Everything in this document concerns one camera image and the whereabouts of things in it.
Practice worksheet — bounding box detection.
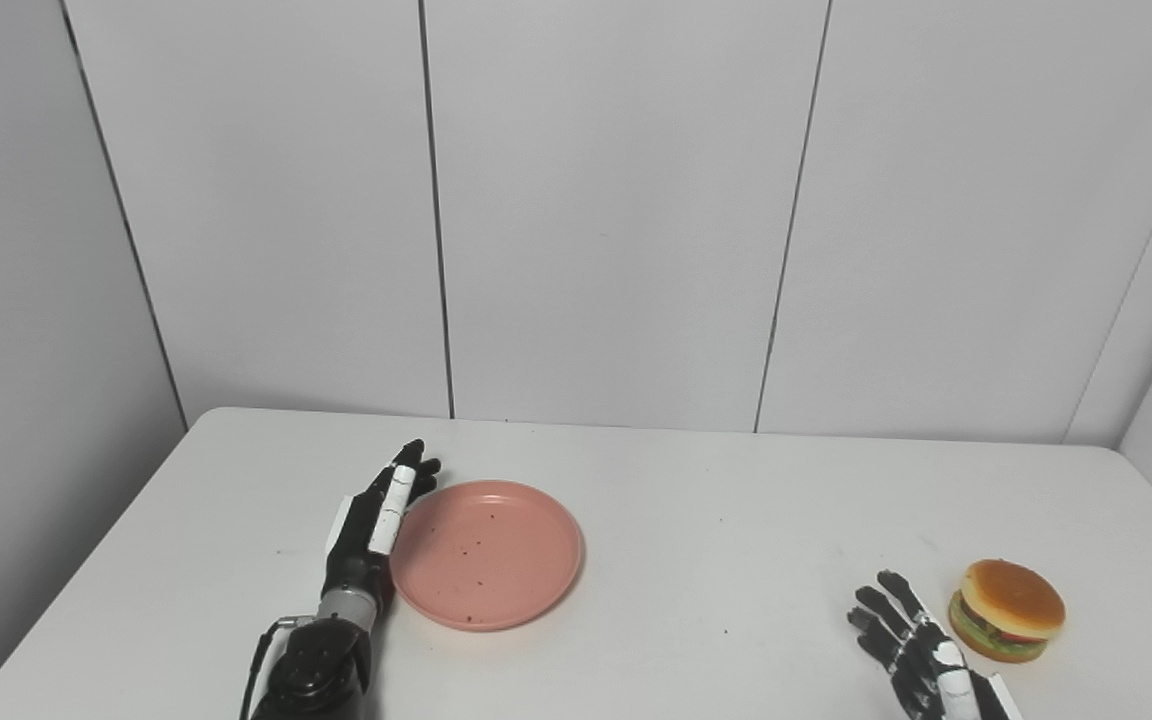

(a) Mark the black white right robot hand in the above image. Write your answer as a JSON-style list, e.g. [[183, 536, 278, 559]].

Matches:
[[848, 570, 1025, 720]]

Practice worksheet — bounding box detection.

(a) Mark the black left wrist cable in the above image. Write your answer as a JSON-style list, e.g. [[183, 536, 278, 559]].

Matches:
[[239, 616, 317, 720]]

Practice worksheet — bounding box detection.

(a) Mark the toy hamburger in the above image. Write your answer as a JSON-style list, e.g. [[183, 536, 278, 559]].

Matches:
[[948, 559, 1067, 664]]

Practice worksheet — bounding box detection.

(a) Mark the pink round plate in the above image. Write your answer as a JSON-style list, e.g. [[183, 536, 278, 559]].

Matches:
[[389, 481, 584, 632]]

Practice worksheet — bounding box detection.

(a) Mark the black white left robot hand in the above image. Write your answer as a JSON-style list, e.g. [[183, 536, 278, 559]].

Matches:
[[321, 439, 442, 603]]

